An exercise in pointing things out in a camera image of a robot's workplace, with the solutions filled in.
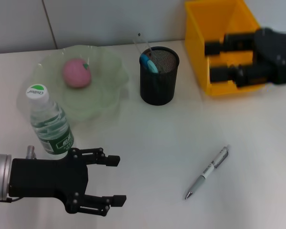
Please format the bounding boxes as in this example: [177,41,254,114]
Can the clear water bottle green label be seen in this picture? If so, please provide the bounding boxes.
[26,83,75,156]

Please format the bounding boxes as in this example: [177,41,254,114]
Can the black mesh pen holder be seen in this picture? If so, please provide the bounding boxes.
[139,46,180,106]

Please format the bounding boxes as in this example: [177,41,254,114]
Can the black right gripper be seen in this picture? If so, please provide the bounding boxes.
[204,27,286,88]

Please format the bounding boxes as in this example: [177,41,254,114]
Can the silver ballpoint pen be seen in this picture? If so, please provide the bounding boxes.
[184,144,230,200]

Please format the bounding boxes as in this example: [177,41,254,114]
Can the pink peach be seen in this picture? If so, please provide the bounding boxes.
[63,58,92,89]

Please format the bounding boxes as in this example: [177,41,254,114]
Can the blue scissors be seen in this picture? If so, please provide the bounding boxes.
[140,53,160,74]

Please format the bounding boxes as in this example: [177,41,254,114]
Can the pale green fruit plate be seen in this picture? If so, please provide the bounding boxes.
[30,45,131,122]

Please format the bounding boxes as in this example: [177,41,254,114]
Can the transparent plastic ruler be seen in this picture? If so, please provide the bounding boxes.
[133,32,166,74]

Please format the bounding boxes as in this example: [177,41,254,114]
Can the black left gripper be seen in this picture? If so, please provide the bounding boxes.
[9,147,121,214]

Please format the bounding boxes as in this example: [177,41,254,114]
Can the yellow plastic bin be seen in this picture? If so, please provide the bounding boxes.
[184,0,271,96]

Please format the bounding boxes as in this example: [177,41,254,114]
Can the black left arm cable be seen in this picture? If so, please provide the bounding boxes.
[3,196,22,203]

